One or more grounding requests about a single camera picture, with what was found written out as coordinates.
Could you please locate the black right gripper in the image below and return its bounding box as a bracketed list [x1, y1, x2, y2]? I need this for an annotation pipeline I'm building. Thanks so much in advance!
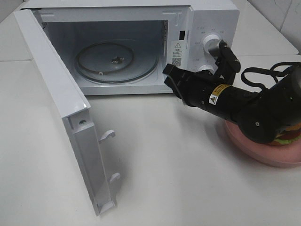
[163, 64, 220, 111]

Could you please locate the toy hamburger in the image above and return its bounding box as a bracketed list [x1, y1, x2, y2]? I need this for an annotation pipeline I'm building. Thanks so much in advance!
[271, 124, 301, 145]

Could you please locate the pink round plate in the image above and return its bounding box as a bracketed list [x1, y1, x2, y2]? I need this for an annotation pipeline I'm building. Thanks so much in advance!
[224, 121, 301, 168]

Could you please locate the white microwave door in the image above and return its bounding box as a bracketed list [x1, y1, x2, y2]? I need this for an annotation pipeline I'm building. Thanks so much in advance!
[14, 9, 115, 216]

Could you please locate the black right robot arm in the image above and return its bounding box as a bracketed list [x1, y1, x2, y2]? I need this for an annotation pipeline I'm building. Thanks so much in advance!
[163, 62, 301, 144]

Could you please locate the lower white microwave knob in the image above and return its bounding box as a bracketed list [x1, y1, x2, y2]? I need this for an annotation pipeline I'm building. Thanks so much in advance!
[199, 65, 215, 76]

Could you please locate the white microwave knob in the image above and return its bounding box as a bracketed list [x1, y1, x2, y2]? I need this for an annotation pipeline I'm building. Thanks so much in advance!
[199, 65, 215, 76]
[203, 33, 222, 56]

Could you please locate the upper white microwave knob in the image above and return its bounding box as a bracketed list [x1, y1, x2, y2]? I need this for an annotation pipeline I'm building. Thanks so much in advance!
[203, 33, 222, 56]

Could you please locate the glass microwave turntable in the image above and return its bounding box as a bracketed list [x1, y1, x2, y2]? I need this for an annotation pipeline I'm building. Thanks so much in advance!
[76, 39, 159, 84]

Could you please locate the white microwave oven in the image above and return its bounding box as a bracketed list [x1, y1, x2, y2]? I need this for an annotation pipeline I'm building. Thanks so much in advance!
[19, 0, 239, 96]

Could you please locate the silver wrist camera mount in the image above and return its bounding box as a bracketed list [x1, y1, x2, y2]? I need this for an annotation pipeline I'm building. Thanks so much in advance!
[208, 40, 241, 85]

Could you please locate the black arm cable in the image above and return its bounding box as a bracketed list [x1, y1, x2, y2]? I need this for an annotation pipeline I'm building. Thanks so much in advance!
[241, 61, 294, 91]

